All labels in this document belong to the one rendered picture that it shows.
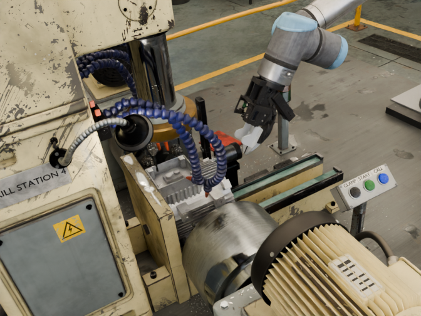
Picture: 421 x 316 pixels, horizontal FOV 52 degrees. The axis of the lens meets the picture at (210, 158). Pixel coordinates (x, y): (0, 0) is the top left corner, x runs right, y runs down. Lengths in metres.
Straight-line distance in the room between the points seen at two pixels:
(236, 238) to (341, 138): 1.03
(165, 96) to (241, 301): 0.48
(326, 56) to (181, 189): 0.50
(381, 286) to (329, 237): 0.11
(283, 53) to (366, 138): 0.90
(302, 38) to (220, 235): 0.50
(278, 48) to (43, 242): 0.68
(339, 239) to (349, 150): 1.15
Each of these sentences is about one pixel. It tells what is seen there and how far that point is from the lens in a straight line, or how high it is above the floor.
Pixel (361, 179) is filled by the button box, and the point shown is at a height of 1.08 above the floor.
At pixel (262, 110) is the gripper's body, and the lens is 1.11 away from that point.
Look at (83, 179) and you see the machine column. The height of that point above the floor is 1.35.
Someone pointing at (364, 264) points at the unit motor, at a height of 1.36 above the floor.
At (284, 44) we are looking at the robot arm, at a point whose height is 1.45.
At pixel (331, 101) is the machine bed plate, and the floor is 0.80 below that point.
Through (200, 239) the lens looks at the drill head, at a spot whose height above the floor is 1.13.
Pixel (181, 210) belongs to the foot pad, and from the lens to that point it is 1.16.
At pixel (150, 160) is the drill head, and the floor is 1.07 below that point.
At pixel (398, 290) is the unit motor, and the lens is 0.65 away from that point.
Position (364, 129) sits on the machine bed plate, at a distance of 1.96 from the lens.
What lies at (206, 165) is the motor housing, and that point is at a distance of 1.24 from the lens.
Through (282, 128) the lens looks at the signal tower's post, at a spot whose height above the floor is 0.91.
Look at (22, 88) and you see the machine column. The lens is 0.78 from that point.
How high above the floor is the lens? 1.87
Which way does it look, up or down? 37 degrees down
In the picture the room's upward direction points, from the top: 7 degrees counter-clockwise
